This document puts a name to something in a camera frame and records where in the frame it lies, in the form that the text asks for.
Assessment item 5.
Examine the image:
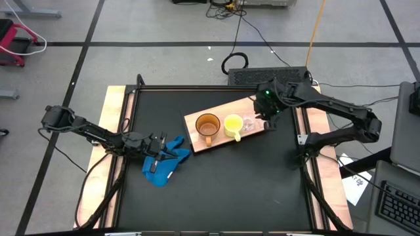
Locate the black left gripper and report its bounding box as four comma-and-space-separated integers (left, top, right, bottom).
124, 132, 180, 173

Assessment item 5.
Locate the black keyboard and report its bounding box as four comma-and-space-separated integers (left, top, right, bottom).
375, 182, 420, 235

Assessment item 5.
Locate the long black floor cable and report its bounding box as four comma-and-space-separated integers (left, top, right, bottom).
241, 16, 291, 68

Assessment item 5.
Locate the yellow mug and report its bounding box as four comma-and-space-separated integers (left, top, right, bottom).
223, 113, 245, 143

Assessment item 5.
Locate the white paper sheet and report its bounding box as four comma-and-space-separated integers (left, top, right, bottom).
337, 153, 373, 207

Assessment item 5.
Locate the red cart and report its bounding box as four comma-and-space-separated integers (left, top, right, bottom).
0, 18, 39, 68

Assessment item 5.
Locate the grey table leg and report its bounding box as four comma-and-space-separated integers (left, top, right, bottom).
0, 0, 62, 19

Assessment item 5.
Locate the clear plastic cup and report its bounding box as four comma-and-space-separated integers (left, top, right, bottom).
241, 114, 259, 132

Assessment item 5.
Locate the white cable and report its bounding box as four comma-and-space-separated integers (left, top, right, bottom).
0, 0, 48, 56

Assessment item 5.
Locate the yellow cable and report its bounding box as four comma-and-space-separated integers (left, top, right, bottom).
304, 0, 326, 68

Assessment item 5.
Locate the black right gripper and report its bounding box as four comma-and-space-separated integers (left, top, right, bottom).
254, 81, 285, 131

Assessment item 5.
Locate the grey floor bracket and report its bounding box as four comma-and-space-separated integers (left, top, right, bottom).
0, 90, 20, 100

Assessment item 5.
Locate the coiled black cable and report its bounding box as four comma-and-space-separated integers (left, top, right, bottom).
220, 52, 249, 75

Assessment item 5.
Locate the black computer case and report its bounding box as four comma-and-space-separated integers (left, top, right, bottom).
227, 66, 312, 87

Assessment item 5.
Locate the black table frame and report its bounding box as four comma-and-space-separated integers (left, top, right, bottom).
73, 73, 354, 236

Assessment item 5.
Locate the thin black cable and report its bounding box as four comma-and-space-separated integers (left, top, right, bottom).
314, 82, 400, 89
360, 96, 399, 109

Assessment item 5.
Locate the grey desk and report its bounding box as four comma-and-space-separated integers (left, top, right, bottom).
366, 160, 420, 236

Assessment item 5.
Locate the grey side table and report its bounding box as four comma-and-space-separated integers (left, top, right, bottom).
389, 81, 420, 173

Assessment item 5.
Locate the blue cloth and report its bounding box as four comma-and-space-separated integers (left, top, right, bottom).
142, 135, 192, 188

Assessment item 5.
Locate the tangle of black cables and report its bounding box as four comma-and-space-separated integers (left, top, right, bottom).
205, 0, 247, 20

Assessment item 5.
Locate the orange mug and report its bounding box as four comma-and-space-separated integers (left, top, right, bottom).
195, 113, 221, 148

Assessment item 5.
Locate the grey equipment box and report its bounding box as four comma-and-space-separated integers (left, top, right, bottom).
242, 0, 298, 7

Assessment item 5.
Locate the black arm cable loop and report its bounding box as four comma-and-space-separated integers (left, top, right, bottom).
74, 150, 110, 229

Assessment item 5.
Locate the black device on side table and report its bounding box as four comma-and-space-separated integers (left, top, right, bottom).
409, 81, 420, 116

